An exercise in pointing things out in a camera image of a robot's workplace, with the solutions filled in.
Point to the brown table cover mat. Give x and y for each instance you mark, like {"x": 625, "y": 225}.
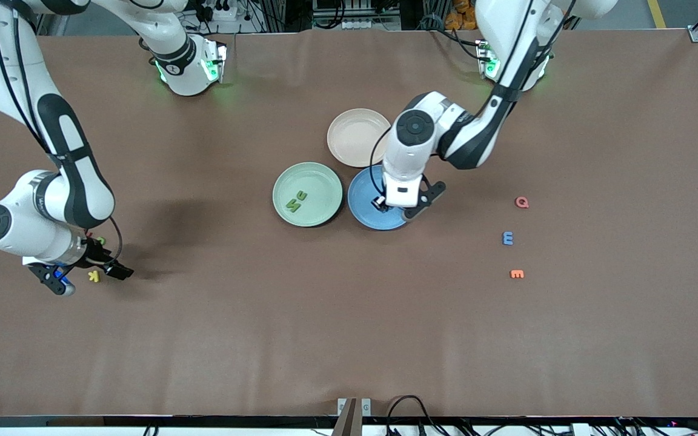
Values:
{"x": 349, "y": 315}

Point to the yellow foam letter k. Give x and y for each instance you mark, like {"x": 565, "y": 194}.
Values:
{"x": 96, "y": 276}

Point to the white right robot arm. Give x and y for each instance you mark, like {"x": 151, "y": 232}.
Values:
{"x": 22, "y": 224}

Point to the orange round objects pile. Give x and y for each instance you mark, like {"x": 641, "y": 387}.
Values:
{"x": 461, "y": 18}

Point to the metal bracket plate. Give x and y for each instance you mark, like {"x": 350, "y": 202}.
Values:
{"x": 366, "y": 407}

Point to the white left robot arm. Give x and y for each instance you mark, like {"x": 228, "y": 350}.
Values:
{"x": 403, "y": 175}

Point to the grey camera post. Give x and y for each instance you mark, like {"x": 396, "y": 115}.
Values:
{"x": 346, "y": 424}

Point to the pale pink plate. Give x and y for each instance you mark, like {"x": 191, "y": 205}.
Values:
{"x": 352, "y": 139}

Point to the blue plate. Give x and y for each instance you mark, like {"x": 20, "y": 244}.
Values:
{"x": 361, "y": 206}

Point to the orange foam letter E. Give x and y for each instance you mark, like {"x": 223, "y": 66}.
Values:
{"x": 517, "y": 274}

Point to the pale green plate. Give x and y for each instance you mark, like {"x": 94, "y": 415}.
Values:
{"x": 319, "y": 212}

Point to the black table edge rail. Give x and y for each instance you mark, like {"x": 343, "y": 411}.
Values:
{"x": 203, "y": 422}

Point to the green foam letter N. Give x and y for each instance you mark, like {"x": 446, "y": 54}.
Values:
{"x": 293, "y": 206}

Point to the pink foam letter Q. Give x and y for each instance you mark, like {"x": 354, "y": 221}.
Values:
{"x": 517, "y": 203}

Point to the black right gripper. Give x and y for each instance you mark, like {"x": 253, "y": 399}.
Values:
{"x": 96, "y": 254}

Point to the blue foam letter E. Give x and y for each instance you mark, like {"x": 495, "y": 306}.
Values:
{"x": 508, "y": 238}

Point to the white power strip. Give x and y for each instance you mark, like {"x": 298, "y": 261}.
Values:
{"x": 222, "y": 12}
{"x": 367, "y": 24}

